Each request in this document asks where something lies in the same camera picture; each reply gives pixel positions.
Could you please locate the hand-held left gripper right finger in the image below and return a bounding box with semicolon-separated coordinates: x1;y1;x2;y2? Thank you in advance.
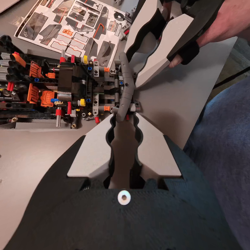
129;113;182;189

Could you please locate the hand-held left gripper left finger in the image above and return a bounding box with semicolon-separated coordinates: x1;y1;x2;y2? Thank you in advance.
67;113;116;189

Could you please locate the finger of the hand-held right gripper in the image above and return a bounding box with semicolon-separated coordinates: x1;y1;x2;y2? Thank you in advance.
124;0;167;63
135;14;194;89

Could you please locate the black orange lego car model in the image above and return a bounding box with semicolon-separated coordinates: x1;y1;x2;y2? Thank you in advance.
0;35;142;130

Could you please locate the grey lego connector red pin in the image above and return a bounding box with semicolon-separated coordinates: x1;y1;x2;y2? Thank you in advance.
119;22;132;40

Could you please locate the lego sticker sheet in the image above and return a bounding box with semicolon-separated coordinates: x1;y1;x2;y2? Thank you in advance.
14;0;127;68

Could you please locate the person's right hand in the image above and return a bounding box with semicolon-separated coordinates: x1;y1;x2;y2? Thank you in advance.
168;0;250;68

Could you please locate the person's leg in blue jeans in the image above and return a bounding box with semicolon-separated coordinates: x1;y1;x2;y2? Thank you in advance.
183;76;250;250

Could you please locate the white booklet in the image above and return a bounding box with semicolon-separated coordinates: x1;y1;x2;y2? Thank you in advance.
0;0;21;13

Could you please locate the black cable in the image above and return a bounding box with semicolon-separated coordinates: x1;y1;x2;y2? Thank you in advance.
213;67;250;90

